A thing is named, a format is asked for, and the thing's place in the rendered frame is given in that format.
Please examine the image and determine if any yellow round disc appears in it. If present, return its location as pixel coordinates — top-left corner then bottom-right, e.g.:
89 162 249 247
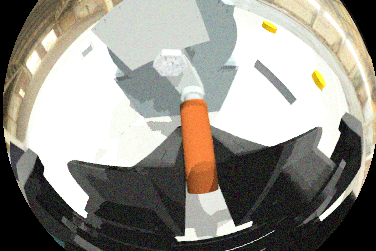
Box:
261 21 277 33
311 70 325 89

